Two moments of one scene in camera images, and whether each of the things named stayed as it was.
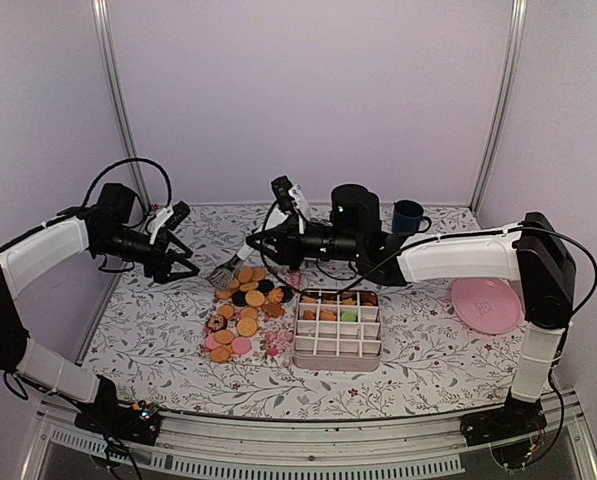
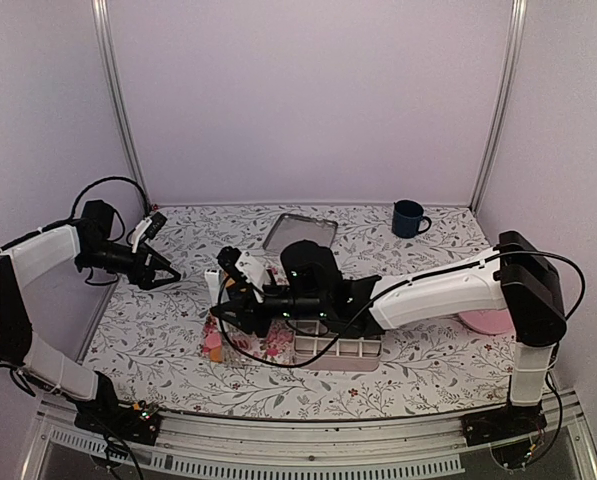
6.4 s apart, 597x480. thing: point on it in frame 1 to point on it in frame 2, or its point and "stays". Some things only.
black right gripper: x=283 y=241 to x=245 y=313
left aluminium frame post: x=101 y=17 stays
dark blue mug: x=408 y=218 stays
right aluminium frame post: x=517 y=14 stays
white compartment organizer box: x=337 y=330 stays
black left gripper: x=160 y=270 to x=145 y=279
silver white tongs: x=228 y=274 to x=212 y=340
